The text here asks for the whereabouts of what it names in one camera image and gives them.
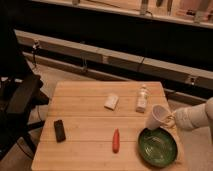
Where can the green ceramic bowl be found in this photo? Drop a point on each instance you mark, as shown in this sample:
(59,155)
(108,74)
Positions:
(157,147)

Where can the small white bottle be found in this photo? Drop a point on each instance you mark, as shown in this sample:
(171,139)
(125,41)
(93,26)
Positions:
(142,99)

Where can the black chair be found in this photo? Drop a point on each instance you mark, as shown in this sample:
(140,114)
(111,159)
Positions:
(20,92)

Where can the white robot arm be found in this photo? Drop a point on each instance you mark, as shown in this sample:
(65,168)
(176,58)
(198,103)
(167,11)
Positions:
(191,118)

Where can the white rectangular block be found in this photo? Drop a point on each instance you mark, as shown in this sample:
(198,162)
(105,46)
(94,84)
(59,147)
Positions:
(111,101)

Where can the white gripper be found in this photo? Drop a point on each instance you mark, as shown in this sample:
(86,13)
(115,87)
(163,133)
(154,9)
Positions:
(169,121)

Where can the black rectangular block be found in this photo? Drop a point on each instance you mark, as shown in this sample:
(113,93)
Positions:
(59,131)

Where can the white ceramic cup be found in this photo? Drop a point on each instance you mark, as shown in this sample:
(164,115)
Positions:
(157,117)

